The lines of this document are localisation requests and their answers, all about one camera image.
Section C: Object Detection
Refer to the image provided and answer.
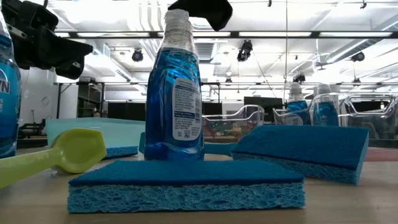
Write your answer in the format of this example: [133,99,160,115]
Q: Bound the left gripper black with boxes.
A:
[1,0,94,80]

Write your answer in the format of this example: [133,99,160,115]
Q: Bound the blue dish soap bottle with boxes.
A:
[144,8,205,162]
[285,81,312,126]
[312,83,340,127]
[0,9,22,159]

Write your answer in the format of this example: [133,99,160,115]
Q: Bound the yellow-green dish brush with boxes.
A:
[0,128,108,190]

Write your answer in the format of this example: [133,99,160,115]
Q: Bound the blue scrub sponge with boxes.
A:
[104,145,139,161]
[67,160,306,214]
[230,124,370,185]

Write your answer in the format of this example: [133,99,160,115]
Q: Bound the black computer monitor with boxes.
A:
[244,96,284,122]
[107,101,147,122]

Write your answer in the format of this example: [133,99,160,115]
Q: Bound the green translucent plastic tray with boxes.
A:
[45,117,146,149]

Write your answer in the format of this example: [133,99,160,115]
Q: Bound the wide clear plastic bin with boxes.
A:
[201,105,265,139]

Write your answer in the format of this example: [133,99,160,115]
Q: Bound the narrow clear plastic bin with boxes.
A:
[272,92,398,141]

